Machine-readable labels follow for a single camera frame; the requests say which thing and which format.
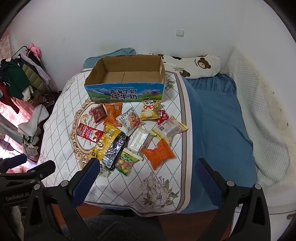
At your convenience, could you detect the folded blue cloth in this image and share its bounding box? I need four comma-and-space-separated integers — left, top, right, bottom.
83, 48, 137, 70

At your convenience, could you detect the large orange snack packet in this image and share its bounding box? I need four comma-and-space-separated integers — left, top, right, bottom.
141, 138, 175, 171

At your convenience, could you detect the red triangular snack packet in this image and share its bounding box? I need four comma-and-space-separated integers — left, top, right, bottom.
157, 110, 169, 126

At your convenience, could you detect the white textured blanket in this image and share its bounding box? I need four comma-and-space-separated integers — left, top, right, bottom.
222, 47, 290, 189

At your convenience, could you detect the clear cookie packet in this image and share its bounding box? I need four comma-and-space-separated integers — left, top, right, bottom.
116, 108, 146, 136

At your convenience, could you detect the blue bed sheet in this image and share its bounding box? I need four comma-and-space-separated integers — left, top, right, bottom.
180, 74, 258, 214

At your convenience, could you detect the yellow panda snack packet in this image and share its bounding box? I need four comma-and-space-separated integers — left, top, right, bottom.
139, 99, 162, 120

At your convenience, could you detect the clear white snack packet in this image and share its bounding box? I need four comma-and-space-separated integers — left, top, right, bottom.
127, 127, 154, 156

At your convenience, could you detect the pink plush toy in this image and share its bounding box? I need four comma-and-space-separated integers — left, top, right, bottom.
27, 44, 41, 61

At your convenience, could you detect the white diamond-pattern quilt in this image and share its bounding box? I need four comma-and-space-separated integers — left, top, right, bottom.
37, 70, 193, 217

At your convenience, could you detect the olive padded vest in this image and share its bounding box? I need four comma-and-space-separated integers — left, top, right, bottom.
23, 61, 47, 91

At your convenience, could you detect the yellow crinkled snack packet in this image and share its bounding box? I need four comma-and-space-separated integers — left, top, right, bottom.
89, 124, 124, 161

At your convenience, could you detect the red garment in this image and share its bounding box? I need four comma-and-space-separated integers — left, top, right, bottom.
0, 85, 20, 114

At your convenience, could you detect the printed cardboard box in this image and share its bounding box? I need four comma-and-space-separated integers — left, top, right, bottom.
84, 55, 166, 103

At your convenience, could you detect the green candy packet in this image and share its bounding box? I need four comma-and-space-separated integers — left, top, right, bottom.
114, 148, 142, 177

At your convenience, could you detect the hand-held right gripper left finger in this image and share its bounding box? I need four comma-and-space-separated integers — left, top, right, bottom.
23, 158, 101, 241

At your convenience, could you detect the bear print pillow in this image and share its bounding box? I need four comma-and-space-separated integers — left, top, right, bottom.
148, 54, 221, 79

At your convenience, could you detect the brown snack packet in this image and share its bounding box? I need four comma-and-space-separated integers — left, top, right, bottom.
89, 103, 109, 126

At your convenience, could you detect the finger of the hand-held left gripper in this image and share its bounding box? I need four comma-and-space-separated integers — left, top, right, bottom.
0, 160, 56, 183
0, 153, 28, 173

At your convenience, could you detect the clear yellow-edged snack packet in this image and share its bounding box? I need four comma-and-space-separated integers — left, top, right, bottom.
151, 116, 189, 144

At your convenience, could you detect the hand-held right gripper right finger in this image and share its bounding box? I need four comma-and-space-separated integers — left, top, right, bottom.
195, 158, 271, 241

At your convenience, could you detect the white cloth pile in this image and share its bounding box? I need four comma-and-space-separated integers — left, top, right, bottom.
18, 104, 49, 136

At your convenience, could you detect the dark green jacket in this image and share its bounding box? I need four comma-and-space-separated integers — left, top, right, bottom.
0, 59, 31, 100

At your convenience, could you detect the black clothes rack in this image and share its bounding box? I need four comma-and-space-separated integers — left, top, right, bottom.
10, 46, 55, 93

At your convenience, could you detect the black snack packet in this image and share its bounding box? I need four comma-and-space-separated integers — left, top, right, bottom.
102, 133, 129, 171

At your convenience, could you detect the small orange snack packet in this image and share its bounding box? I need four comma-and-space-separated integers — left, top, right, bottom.
103, 103, 123, 127

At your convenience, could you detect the red flat snack packet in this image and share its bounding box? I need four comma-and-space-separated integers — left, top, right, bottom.
77, 123, 105, 142

